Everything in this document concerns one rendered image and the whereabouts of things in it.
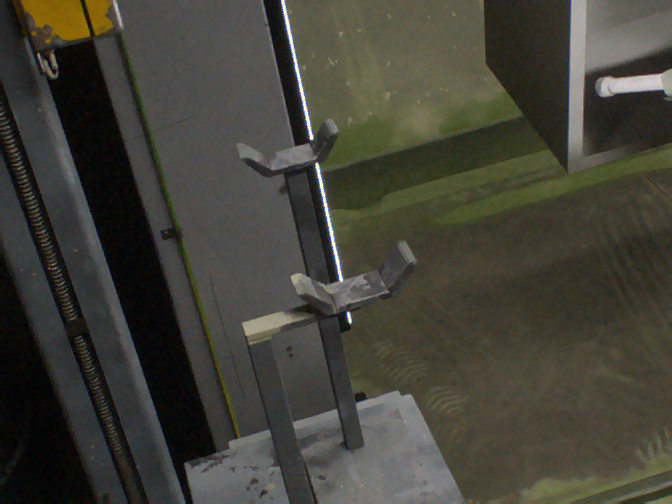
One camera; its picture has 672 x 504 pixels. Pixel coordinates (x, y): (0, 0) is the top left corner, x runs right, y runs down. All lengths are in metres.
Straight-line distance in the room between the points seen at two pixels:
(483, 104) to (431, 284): 0.52
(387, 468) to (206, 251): 0.42
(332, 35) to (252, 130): 1.59
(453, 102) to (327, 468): 1.91
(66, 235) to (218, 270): 0.63
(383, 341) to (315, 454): 1.39
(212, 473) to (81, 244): 0.39
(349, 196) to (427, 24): 0.44
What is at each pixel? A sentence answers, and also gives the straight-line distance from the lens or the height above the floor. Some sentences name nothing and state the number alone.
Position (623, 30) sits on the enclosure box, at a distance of 2.50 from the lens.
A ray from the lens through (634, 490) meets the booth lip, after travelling 2.17.
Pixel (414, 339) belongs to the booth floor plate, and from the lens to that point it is 2.53.
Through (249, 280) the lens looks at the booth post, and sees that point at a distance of 1.48.
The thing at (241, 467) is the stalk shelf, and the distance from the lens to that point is 1.18.
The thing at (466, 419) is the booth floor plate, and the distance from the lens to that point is 2.33.
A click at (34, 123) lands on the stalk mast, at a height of 1.24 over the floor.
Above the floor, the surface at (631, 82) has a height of 0.63.
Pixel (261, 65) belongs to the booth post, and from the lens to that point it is 1.36.
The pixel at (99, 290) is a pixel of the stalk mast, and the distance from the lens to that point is 0.87.
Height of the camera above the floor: 1.56
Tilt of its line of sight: 32 degrees down
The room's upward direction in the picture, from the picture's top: 12 degrees counter-clockwise
